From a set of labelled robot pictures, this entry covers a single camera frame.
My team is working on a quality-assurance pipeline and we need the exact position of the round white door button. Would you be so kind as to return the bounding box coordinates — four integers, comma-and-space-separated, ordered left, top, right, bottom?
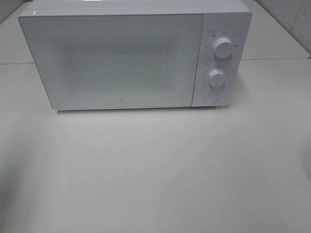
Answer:
204, 91, 219, 104

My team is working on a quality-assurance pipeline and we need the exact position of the white microwave knob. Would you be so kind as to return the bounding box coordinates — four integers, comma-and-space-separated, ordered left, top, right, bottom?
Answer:
207, 69, 226, 87
212, 36, 234, 59

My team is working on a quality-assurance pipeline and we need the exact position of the white microwave door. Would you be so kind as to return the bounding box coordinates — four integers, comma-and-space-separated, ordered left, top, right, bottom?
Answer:
19, 14, 203, 110

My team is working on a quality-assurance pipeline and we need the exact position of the white microwave oven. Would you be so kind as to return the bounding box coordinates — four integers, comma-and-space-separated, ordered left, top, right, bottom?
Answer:
18, 0, 253, 107

